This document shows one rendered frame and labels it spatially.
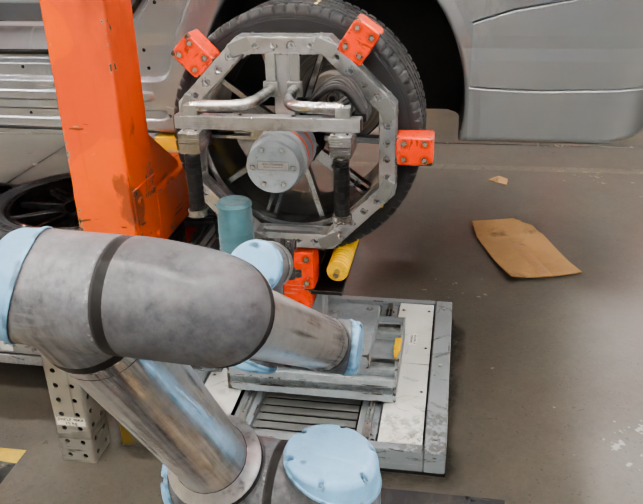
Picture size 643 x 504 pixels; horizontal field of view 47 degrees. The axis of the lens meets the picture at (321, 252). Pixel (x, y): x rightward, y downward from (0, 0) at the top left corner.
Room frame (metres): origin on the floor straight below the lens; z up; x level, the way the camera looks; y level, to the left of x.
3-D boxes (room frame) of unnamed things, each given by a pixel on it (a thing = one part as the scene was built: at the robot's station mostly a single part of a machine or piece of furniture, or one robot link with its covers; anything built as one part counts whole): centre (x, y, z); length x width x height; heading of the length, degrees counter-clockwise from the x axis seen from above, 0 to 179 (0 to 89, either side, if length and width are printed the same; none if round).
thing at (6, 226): (2.39, 0.81, 0.39); 0.66 x 0.66 x 0.24
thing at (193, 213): (1.62, 0.28, 0.83); 0.04 x 0.04 x 0.16
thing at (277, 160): (1.74, 0.09, 0.85); 0.21 x 0.14 x 0.14; 169
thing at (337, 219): (1.55, -0.05, 0.83); 0.04 x 0.04 x 0.16
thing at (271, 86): (1.71, 0.19, 1.03); 0.19 x 0.18 x 0.11; 169
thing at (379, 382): (1.98, 0.01, 0.13); 0.50 x 0.36 x 0.10; 79
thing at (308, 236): (1.81, 0.07, 0.85); 0.54 x 0.07 x 0.54; 79
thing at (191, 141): (1.65, 0.28, 0.93); 0.09 x 0.05 x 0.05; 169
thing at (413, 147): (1.76, -0.24, 0.85); 0.09 x 0.08 x 0.07; 79
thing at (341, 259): (1.89, -0.06, 0.51); 0.29 x 0.06 x 0.06; 169
